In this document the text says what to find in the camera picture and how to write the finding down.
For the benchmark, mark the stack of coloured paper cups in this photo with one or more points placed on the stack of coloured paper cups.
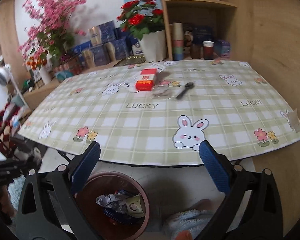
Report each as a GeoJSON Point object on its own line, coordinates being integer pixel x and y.
{"type": "Point", "coordinates": [177, 41]}

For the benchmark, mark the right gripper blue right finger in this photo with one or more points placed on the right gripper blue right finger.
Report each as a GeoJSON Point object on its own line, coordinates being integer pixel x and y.
{"type": "Point", "coordinates": [217, 165]}

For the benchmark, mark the pink blossom branches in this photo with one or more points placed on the pink blossom branches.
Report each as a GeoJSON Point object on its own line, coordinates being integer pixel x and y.
{"type": "Point", "coordinates": [52, 35]}

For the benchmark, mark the white grey paper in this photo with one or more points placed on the white grey paper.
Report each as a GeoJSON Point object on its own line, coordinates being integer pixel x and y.
{"type": "Point", "coordinates": [116, 201]}

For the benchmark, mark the blue gift box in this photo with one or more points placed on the blue gift box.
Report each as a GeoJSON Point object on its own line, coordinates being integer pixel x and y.
{"type": "Point", "coordinates": [103, 33]}
{"type": "Point", "coordinates": [117, 49]}
{"type": "Point", "coordinates": [96, 56]}

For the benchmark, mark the white security camera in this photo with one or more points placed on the white security camera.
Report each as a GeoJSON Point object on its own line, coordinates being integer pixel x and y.
{"type": "Point", "coordinates": [5, 74]}

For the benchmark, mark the gold foil tray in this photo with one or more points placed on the gold foil tray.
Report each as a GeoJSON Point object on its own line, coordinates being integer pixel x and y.
{"type": "Point", "coordinates": [131, 60]}

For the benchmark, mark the black plastic fork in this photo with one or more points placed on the black plastic fork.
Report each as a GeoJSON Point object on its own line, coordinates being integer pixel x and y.
{"type": "Point", "coordinates": [188, 86]}

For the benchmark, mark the red rose bouquet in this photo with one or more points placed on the red rose bouquet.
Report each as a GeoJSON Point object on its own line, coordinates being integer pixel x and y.
{"type": "Point", "coordinates": [141, 17]}

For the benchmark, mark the green plaid rabbit tablecloth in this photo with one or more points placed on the green plaid rabbit tablecloth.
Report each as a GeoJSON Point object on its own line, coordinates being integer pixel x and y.
{"type": "Point", "coordinates": [231, 106]}

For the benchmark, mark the dark red trash bin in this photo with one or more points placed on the dark red trash bin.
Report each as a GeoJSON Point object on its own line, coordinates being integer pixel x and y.
{"type": "Point", "coordinates": [106, 222]}

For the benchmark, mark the fluffy light blue sleeve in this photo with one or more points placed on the fluffy light blue sleeve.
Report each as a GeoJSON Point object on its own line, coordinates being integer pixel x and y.
{"type": "Point", "coordinates": [190, 221]}

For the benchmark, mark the blue gift box lower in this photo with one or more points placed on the blue gift box lower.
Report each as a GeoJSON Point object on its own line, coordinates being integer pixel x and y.
{"type": "Point", "coordinates": [96, 56]}

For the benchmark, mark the red white cigarette pack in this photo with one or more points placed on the red white cigarette pack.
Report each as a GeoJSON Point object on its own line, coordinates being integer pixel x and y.
{"type": "Point", "coordinates": [146, 80]}

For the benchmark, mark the blue gift box top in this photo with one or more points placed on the blue gift box top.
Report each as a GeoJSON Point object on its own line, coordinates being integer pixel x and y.
{"type": "Point", "coordinates": [103, 33]}

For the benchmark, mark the blue gift box middle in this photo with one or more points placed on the blue gift box middle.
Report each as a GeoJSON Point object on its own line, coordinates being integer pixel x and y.
{"type": "Point", "coordinates": [117, 49]}

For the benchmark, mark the clear plastic lid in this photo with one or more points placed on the clear plastic lid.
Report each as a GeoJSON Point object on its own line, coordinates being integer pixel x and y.
{"type": "Point", "coordinates": [161, 91]}

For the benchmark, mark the white flower vase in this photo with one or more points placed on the white flower vase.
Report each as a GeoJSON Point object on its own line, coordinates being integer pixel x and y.
{"type": "Point", "coordinates": [154, 46]}

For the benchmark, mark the purple small box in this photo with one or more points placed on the purple small box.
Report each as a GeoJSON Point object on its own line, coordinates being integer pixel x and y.
{"type": "Point", "coordinates": [222, 49]}

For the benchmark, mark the dark brown glass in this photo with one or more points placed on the dark brown glass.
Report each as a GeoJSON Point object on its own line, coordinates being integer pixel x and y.
{"type": "Point", "coordinates": [195, 51]}

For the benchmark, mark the wooden shelf unit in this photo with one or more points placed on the wooden shelf unit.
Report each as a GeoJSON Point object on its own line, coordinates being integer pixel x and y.
{"type": "Point", "coordinates": [251, 26]}

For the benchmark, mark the cream instant noodle bowl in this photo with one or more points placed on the cream instant noodle bowl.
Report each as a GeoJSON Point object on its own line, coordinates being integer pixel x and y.
{"type": "Point", "coordinates": [136, 206]}

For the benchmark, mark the white blue milk carton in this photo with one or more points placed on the white blue milk carton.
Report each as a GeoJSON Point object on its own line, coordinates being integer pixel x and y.
{"type": "Point", "coordinates": [136, 47]}

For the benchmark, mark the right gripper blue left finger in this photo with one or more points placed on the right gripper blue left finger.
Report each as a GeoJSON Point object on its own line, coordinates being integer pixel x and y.
{"type": "Point", "coordinates": [82, 165]}

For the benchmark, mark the dark red drink cup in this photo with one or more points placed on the dark red drink cup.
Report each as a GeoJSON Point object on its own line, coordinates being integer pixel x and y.
{"type": "Point", "coordinates": [208, 50]}

